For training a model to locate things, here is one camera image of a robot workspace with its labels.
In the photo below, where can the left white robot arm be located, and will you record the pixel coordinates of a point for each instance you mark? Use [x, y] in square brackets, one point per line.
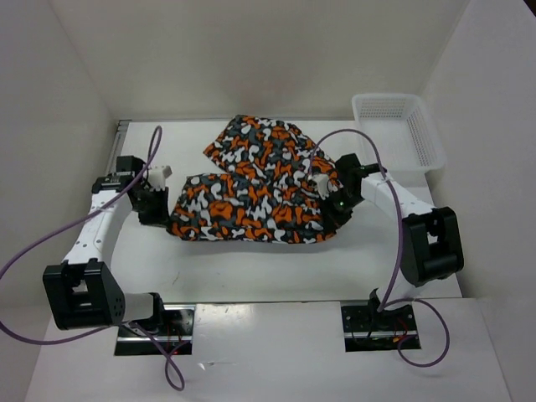
[81, 290]

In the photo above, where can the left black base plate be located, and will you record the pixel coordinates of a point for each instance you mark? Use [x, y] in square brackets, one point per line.
[174, 334]

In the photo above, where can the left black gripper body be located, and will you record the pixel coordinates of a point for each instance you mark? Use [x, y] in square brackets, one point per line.
[152, 208]

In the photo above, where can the orange camouflage shorts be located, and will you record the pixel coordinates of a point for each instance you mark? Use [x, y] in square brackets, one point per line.
[266, 190]

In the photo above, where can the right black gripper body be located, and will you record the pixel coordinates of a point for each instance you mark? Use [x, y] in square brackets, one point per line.
[339, 205]

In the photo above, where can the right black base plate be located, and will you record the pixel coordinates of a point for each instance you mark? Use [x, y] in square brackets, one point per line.
[365, 330]

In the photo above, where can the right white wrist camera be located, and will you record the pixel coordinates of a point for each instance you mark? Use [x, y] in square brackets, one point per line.
[321, 183]

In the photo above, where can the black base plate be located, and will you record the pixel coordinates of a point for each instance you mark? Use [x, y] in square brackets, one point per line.
[365, 330]
[174, 334]

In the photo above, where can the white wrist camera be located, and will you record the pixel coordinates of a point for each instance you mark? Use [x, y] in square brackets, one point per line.
[158, 176]
[321, 183]

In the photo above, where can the white perforated plastic basket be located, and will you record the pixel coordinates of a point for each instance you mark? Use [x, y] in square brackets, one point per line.
[401, 129]

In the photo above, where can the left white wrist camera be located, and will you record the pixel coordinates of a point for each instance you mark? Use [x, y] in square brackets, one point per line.
[158, 176]

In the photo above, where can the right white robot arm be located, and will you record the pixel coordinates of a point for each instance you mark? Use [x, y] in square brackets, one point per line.
[429, 242]

